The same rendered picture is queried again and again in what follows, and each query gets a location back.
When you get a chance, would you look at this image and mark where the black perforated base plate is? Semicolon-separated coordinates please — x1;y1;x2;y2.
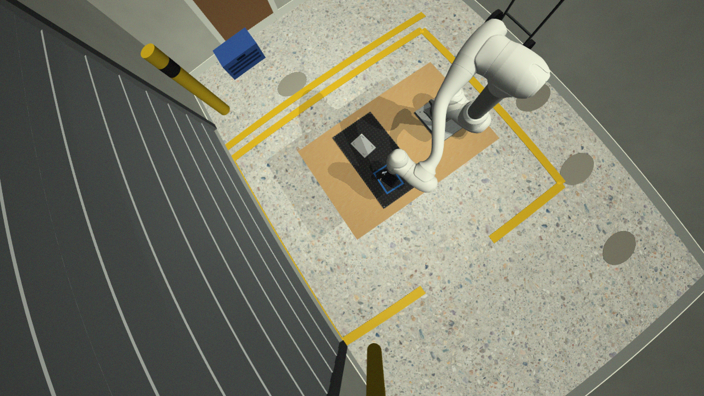
332;112;414;209

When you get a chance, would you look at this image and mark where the black well plate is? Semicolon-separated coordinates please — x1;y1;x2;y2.
381;174;398;188

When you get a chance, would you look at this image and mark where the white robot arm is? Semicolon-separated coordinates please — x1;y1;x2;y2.
386;19;550;193

